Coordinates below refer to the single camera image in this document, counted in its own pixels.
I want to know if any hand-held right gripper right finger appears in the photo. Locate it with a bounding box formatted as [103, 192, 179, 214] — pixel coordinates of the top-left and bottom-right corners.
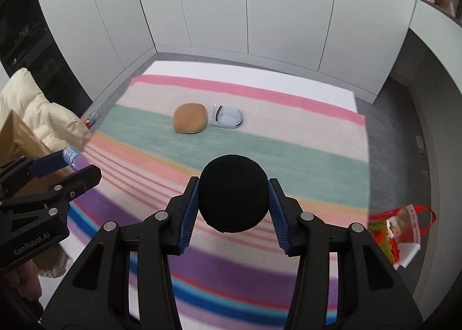
[267, 178, 423, 330]

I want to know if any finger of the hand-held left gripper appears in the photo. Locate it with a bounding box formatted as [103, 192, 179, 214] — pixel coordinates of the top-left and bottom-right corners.
[0, 151, 70, 186]
[0, 164, 102, 212]

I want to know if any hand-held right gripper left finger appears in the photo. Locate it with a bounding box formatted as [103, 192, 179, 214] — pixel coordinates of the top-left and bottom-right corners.
[43, 176, 201, 330]

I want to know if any purple tube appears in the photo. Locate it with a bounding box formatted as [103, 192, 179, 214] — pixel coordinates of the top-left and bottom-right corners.
[63, 146, 89, 172]

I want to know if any cardboard box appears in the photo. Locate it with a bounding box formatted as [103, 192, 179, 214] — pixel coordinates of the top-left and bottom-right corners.
[0, 110, 71, 275]

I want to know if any black makeup puff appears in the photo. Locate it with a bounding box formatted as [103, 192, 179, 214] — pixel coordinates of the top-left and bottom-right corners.
[200, 155, 269, 234]

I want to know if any person's left hand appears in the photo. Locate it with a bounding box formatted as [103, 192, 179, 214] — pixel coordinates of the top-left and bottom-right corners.
[7, 259, 44, 316]

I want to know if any cream puffer jacket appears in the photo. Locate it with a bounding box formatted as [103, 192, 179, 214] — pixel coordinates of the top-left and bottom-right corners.
[0, 67, 92, 157]

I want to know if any striped multicolour cloth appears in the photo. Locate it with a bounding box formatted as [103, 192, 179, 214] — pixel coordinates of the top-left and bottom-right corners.
[67, 75, 369, 327]

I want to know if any brown makeup puff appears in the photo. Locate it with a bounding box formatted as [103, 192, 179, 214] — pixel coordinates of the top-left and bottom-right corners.
[172, 103, 208, 134]

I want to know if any white eyelash curler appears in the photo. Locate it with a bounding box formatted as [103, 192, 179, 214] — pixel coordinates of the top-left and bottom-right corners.
[208, 104, 244, 129]

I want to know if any red plastic bag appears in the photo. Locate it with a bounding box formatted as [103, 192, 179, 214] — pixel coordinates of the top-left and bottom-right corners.
[368, 204, 435, 269]

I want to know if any dark cabinet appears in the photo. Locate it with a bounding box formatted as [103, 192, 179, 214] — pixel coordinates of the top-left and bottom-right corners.
[0, 0, 94, 110]

